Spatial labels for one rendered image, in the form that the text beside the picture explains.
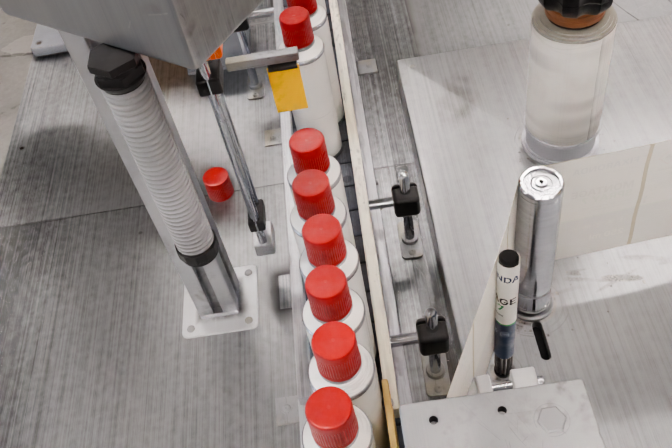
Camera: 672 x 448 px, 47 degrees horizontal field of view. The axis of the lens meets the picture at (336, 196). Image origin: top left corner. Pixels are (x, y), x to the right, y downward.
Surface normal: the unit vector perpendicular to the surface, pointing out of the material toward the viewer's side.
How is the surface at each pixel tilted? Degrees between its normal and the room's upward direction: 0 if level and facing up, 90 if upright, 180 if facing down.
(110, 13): 90
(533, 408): 0
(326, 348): 2
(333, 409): 3
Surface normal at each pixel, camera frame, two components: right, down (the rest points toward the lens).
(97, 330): -0.14, -0.65
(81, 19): -0.49, 0.70
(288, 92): 0.09, 0.75
